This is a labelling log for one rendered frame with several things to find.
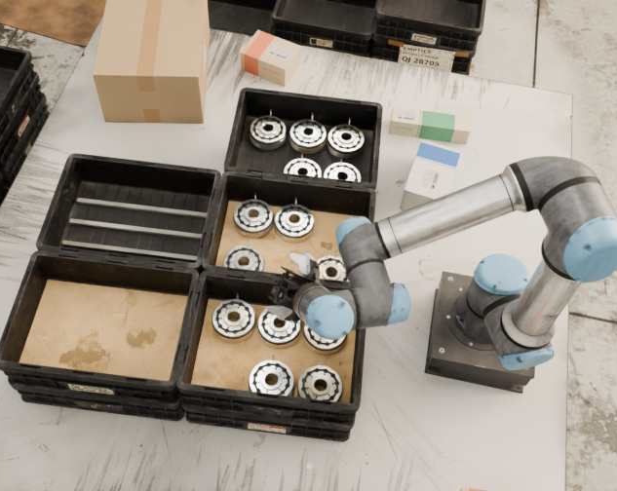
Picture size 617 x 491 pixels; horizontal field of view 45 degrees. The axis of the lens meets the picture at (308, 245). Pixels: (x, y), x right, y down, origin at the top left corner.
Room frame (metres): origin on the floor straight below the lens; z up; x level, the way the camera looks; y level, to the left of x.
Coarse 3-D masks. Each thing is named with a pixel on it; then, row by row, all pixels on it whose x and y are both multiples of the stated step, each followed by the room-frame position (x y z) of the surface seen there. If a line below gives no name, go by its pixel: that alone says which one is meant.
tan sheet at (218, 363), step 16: (208, 304) 0.85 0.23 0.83; (208, 320) 0.81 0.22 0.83; (256, 320) 0.82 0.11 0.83; (208, 336) 0.77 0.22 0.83; (256, 336) 0.78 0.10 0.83; (352, 336) 0.80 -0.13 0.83; (208, 352) 0.73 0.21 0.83; (224, 352) 0.73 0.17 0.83; (240, 352) 0.73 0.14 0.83; (256, 352) 0.74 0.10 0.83; (272, 352) 0.74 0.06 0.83; (288, 352) 0.74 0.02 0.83; (304, 352) 0.75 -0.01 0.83; (336, 352) 0.76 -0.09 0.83; (352, 352) 0.76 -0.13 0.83; (208, 368) 0.68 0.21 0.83; (224, 368) 0.69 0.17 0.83; (240, 368) 0.69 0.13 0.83; (304, 368) 0.71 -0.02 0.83; (336, 368) 0.71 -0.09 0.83; (352, 368) 0.72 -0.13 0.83; (208, 384) 0.65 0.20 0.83; (224, 384) 0.65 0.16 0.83; (240, 384) 0.65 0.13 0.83; (272, 384) 0.66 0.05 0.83
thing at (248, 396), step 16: (208, 272) 0.88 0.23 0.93; (336, 288) 0.87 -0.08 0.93; (192, 320) 0.76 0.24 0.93; (192, 336) 0.72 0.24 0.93; (176, 384) 0.60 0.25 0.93; (192, 384) 0.60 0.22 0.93; (256, 400) 0.58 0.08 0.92; (272, 400) 0.58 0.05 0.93; (288, 400) 0.59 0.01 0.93; (304, 400) 0.59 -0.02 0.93; (320, 400) 0.59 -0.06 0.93
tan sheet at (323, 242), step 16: (272, 208) 1.15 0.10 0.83; (224, 224) 1.09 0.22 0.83; (320, 224) 1.12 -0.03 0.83; (336, 224) 1.12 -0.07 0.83; (224, 240) 1.04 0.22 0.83; (240, 240) 1.05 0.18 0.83; (256, 240) 1.05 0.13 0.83; (272, 240) 1.05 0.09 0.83; (320, 240) 1.07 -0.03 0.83; (336, 240) 1.07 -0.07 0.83; (224, 256) 0.99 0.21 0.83; (272, 256) 1.00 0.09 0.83; (288, 256) 1.01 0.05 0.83; (320, 256) 1.02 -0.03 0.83; (272, 272) 0.96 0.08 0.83
